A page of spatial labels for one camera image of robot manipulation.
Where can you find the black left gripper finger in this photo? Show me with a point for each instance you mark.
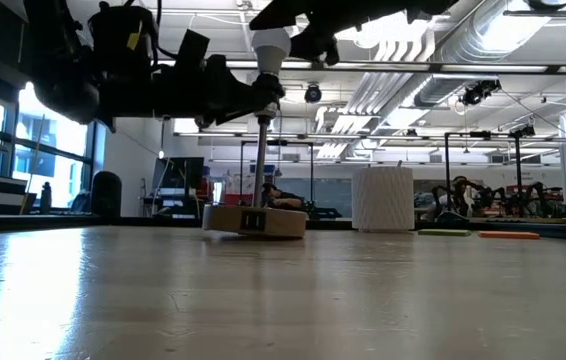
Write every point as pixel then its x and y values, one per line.
pixel 258 87
pixel 243 114

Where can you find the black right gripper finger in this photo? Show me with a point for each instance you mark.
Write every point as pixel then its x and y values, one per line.
pixel 318 45
pixel 288 12

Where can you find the white lightbulb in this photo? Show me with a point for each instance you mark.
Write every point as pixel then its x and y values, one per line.
pixel 270 50

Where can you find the lamp with round wooden base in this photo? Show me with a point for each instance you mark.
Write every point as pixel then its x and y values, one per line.
pixel 258 220

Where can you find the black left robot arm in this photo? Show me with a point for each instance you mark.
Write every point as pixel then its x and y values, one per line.
pixel 88 75

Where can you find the round black ceiling spotlight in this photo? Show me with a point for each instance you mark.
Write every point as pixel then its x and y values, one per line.
pixel 313 93

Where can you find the background dark monitor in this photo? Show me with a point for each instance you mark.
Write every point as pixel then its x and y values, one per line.
pixel 178 172

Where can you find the person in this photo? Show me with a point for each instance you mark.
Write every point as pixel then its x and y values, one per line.
pixel 283 200

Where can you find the long ceiling light strip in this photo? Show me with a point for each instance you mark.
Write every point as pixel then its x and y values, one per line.
pixel 488 68

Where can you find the white textured cylinder cup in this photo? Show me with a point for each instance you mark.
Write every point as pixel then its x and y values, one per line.
pixel 383 200

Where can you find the yellow stick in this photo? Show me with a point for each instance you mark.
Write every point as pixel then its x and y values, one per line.
pixel 33 165

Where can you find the dark water bottle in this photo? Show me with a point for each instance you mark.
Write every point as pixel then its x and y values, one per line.
pixel 46 199

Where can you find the green sticky note pad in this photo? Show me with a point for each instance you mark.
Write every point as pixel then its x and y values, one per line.
pixel 443 232

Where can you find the orange sticky note pad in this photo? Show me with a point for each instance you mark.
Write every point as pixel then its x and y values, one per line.
pixel 508 235

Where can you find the background black rig frame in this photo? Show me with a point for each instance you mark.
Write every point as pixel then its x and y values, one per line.
pixel 447 170
pixel 311 170

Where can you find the silver ventilation duct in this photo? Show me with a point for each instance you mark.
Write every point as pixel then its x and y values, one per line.
pixel 473 45

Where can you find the black ceiling camera rig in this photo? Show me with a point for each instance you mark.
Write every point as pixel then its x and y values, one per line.
pixel 478 92

